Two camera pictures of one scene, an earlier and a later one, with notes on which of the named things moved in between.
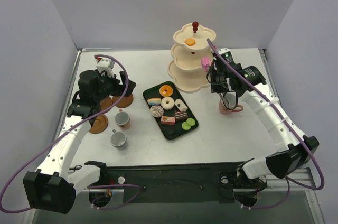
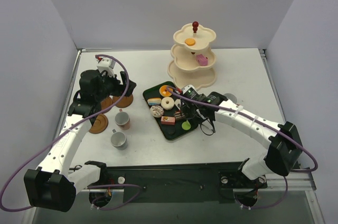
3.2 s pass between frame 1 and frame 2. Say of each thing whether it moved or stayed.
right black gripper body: moved
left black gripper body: stayed
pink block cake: moved
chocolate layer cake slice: stayed
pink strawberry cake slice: stayed
